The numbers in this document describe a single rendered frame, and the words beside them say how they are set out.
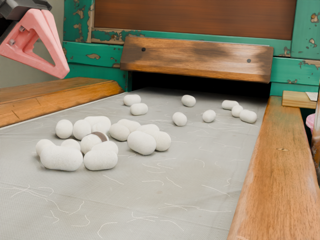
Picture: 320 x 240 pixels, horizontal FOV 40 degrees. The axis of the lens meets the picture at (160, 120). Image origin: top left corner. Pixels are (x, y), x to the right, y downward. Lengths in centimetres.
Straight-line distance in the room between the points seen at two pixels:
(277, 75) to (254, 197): 63
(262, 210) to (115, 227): 9
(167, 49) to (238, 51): 14
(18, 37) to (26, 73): 144
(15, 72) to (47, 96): 131
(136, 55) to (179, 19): 12
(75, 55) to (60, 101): 31
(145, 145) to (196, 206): 13
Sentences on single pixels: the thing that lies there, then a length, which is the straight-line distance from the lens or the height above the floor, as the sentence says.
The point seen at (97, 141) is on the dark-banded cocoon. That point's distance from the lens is 44.
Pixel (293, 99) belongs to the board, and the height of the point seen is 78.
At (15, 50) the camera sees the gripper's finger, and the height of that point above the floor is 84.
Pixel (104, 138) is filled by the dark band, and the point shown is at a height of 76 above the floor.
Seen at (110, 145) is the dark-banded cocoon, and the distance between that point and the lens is 43.
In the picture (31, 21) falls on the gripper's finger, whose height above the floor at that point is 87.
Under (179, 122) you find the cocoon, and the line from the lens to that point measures 62.
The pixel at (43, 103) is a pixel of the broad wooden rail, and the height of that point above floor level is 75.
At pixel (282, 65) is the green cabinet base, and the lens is 91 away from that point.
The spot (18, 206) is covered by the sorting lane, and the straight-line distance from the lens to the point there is 32.
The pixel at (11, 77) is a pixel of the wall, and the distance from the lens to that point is 202.
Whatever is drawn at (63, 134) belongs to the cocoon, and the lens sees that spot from 51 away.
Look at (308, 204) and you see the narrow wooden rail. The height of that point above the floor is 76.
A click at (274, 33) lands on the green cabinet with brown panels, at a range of 92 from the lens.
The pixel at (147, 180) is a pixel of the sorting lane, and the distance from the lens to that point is 38.
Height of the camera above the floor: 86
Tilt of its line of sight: 10 degrees down
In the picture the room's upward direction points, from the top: 4 degrees clockwise
